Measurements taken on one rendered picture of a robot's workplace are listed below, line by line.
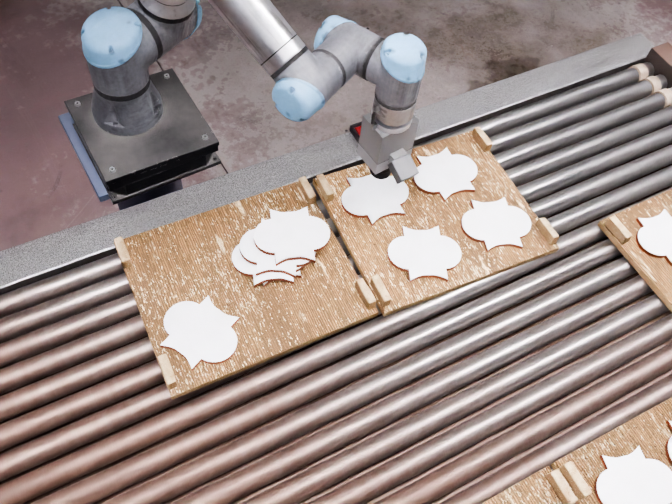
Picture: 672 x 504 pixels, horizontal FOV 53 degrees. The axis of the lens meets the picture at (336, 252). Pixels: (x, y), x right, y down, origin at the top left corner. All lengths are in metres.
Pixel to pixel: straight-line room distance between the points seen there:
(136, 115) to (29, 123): 1.50
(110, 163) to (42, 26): 1.96
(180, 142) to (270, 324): 0.48
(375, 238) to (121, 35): 0.63
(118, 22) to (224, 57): 1.71
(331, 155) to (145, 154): 0.40
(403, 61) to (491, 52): 2.22
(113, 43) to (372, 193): 0.59
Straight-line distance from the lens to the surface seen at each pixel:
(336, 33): 1.18
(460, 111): 1.68
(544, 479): 1.25
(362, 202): 1.41
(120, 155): 1.51
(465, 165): 1.52
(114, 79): 1.45
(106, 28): 1.44
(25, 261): 1.44
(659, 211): 1.63
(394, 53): 1.12
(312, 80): 1.09
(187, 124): 1.55
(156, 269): 1.34
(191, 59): 3.12
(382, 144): 1.23
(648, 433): 1.35
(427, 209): 1.44
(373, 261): 1.34
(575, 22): 3.66
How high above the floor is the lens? 2.07
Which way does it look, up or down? 57 degrees down
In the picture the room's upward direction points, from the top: 8 degrees clockwise
